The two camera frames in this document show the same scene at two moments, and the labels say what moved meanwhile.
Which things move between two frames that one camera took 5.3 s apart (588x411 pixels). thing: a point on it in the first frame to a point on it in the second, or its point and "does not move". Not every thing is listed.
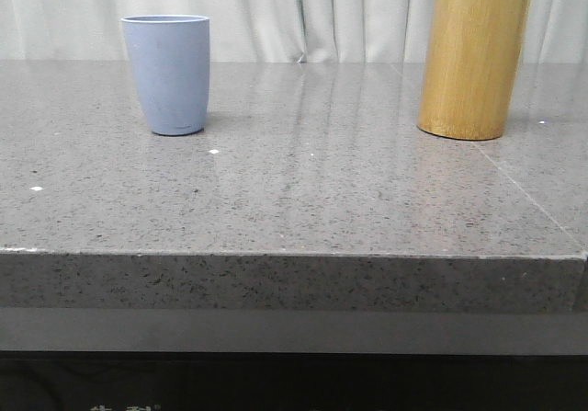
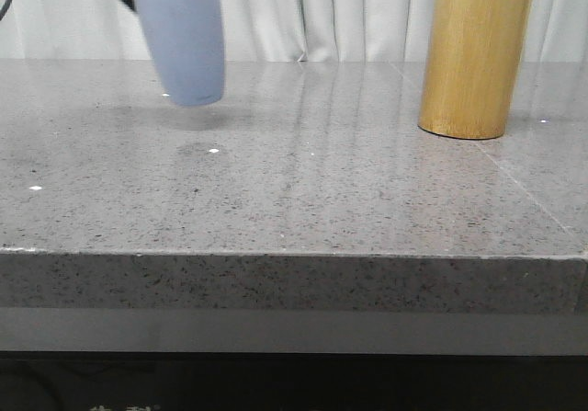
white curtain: [273, 16] does not move
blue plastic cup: [170, 57] to [186, 28]
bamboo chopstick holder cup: [475, 46] does not move
